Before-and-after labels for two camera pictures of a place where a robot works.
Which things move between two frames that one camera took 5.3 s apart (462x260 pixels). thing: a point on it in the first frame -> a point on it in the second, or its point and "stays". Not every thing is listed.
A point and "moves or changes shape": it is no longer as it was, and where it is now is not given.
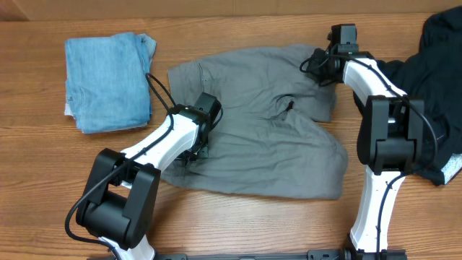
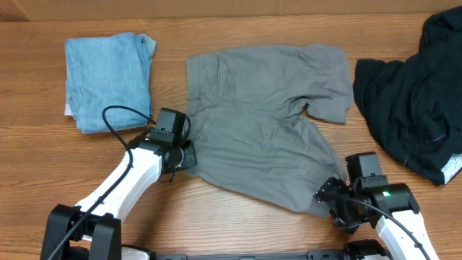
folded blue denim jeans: x=107 y=86 stays
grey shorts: x=275 y=136 moves or changes shape
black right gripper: x=317 y=63 -> x=328 y=191
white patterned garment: x=452 y=166 stays
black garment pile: x=432 y=78 stays
